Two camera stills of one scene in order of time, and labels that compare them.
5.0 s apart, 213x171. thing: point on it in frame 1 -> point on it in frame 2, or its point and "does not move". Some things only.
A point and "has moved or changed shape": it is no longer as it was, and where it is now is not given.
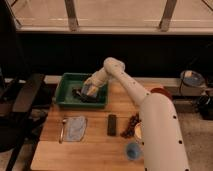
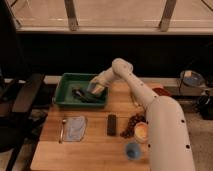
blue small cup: (133, 151) does not move
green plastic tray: (70, 81) does not move
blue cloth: (74, 127) does not move
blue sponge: (85, 89) has moved or changed shape
